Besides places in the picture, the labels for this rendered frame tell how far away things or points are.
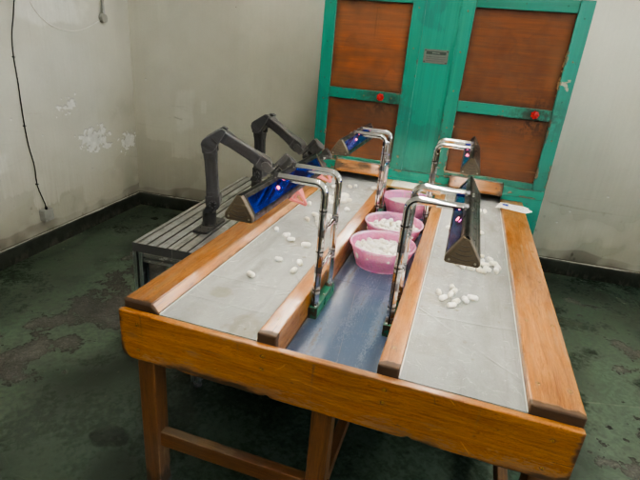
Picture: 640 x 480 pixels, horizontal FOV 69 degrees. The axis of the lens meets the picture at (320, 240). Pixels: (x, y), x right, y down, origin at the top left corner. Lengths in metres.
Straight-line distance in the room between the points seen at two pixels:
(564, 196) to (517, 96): 1.30
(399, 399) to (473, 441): 0.20
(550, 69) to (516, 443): 2.02
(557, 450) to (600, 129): 2.88
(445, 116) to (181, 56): 2.29
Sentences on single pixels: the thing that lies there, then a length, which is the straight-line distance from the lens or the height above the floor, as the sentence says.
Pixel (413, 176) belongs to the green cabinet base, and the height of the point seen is 0.81.
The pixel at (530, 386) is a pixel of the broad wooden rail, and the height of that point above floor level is 0.76.
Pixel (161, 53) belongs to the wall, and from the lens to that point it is 4.30.
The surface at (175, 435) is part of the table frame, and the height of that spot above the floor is 0.25.
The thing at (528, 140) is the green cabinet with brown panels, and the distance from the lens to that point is 2.84.
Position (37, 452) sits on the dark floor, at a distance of 2.18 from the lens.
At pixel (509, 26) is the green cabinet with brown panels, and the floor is 1.65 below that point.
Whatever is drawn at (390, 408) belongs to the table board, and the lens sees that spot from 1.25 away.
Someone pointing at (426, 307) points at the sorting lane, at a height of 0.74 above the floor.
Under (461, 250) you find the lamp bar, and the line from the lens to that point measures 1.10.
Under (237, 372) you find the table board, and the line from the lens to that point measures 1.35.
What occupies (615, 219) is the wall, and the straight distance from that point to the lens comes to 4.06.
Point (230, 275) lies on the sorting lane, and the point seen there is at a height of 0.74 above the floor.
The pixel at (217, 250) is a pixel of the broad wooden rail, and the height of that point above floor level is 0.76.
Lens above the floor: 1.47
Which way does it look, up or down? 22 degrees down
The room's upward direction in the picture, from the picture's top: 5 degrees clockwise
